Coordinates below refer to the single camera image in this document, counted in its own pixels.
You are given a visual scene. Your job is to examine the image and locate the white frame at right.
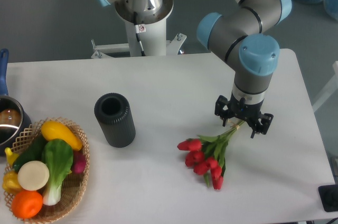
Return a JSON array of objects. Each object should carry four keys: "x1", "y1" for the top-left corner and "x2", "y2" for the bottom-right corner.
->
[{"x1": 312, "y1": 61, "x2": 337, "y2": 112}]

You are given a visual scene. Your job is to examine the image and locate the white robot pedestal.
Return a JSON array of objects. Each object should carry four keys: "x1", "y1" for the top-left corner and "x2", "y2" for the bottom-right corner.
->
[{"x1": 90, "y1": 0, "x2": 188, "y2": 59}]

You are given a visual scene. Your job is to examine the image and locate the cream round bun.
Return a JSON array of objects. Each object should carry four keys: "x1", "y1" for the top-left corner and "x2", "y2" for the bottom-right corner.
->
[{"x1": 17, "y1": 161, "x2": 49, "y2": 191}]

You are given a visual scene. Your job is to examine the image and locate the blue handled saucepan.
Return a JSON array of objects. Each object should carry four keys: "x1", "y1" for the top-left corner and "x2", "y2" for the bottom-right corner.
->
[{"x1": 1, "y1": 49, "x2": 31, "y2": 156}]

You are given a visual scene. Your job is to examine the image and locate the black cable on pedestal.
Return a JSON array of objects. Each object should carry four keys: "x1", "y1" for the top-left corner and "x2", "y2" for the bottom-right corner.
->
[{"x1": 133, "y1": 11, "x2": 146, "y2": 57}]

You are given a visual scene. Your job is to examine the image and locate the red tulip bouquet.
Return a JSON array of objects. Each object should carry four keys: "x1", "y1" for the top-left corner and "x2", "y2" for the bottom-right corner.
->
[{"x1": 177, "y1": 120, "x2": 244, "y2": 190}]

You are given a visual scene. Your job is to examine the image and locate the black device at edge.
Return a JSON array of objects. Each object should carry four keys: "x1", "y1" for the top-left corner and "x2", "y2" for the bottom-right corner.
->
[{"x1": 318, "y1": 184, "x2": 337, "y2": 212}]

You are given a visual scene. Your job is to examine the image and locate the magenta radish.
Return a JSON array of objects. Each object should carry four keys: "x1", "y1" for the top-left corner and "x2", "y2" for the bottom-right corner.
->
[{"x1": 71, "y1": 151, "x2": 87, "y2": 174}]

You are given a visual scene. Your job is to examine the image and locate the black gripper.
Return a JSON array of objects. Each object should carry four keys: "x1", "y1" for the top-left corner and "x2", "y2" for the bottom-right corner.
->
[{"x1": 214, "y1": 90, "x2": 274, "y2": 138}]

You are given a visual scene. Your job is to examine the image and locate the dark green cucumber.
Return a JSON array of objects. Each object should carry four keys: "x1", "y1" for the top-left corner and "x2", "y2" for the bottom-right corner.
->
[{"x1": 12, "y1": 134, "x2": 48, "y2": 173}]

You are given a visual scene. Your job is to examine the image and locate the yellow squash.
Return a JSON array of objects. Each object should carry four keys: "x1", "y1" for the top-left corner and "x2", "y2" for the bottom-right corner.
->
[{"x1": 41, "y1": 120, "x2": 82, "y2": 151}]

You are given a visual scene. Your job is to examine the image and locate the dark grey ribbed vase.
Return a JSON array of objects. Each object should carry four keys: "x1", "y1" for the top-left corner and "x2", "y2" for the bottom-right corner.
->
[{"x1": 94, "y1": 93, "x2": 136, "y2": 148}]

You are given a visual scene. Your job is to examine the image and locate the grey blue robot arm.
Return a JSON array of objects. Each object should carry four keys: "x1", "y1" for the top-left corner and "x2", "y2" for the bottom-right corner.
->
[{"x1": 98, "y1": 0, "x2": 292, "y2": 134}]

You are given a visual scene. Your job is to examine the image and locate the yellow bell pepper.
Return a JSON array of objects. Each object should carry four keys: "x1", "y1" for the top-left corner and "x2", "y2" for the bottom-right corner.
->
[{"x1": 2, "y1": 171, "x2": 23, "y2": 194}]

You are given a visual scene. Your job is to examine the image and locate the orange fruit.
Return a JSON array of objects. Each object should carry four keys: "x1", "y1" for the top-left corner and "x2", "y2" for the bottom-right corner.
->
[{"x1": 11, "y1": 191, "x2": 43, "y2": 219}]

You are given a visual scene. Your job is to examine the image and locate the small yellow banana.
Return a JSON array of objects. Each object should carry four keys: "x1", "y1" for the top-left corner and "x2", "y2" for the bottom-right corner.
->
[{"x1": 5, "y1": 147, "x2": 19, "y2": 166}]

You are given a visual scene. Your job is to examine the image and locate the green bok choy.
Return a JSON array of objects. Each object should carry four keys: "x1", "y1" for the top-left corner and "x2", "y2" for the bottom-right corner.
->
[{"x1": 42, "y1": 139, "x2": 73, "y2": 206}]

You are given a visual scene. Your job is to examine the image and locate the woven wicker basket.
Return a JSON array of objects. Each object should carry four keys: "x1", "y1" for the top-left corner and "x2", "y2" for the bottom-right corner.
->
[{"x1": 11, "y1": 117, "x2": 90, "y2": 223}]

